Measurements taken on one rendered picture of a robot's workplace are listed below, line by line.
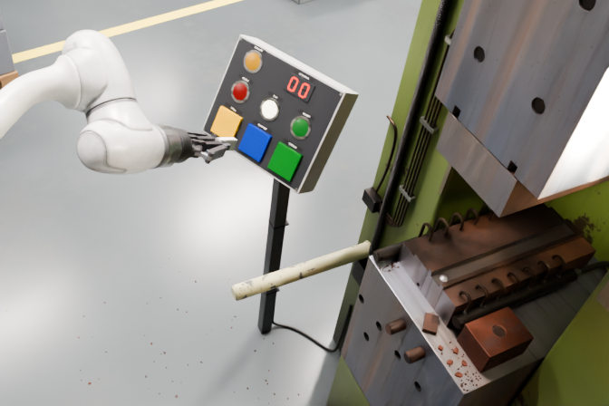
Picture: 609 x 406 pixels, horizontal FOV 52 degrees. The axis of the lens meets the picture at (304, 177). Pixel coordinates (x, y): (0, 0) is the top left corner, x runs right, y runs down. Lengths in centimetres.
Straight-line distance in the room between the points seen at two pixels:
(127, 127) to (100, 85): 9
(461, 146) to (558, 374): 53
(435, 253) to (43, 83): 89
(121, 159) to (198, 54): 261
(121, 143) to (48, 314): 145
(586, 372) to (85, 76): 111
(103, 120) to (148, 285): 142
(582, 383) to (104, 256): 187
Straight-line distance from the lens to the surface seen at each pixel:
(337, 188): 295
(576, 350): 137
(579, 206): 171
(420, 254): 144
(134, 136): 119
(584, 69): 97
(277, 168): 156
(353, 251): 186
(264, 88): 159
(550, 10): 100
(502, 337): 138
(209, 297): 250
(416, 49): 150
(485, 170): 117
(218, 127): 165
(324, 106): 150
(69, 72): 123
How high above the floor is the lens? 205
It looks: 43 degrees down
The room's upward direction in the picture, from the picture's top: 9 degrees clockwise
